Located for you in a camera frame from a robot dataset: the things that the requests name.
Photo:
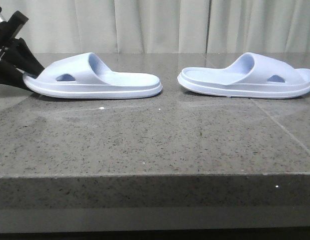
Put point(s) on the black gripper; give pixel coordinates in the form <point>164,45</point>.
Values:
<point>19,55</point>

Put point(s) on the light blue slipper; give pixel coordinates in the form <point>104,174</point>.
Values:
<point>86,76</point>
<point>250,76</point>

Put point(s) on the pale curtain right panel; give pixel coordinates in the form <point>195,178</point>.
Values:
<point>259,26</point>

